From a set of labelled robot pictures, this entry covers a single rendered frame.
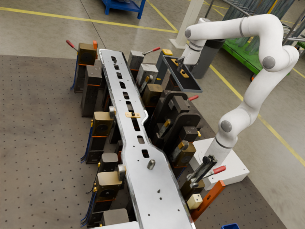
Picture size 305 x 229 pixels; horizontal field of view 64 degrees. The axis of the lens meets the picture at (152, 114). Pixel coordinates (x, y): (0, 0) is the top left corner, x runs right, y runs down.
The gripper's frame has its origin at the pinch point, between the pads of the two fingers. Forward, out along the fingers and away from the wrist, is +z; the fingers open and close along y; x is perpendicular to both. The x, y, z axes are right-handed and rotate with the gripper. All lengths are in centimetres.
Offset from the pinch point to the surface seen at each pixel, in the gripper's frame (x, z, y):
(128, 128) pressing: 26, 19, 44
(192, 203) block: 73, 15, 36
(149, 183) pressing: 58, 19, 47
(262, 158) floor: 14, 119, -172
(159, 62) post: -25.5, 11.2, 0.4
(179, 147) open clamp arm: 48, 11, 28
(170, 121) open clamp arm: 33.5, 8.5, 26.4
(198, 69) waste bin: -152, 100, -175
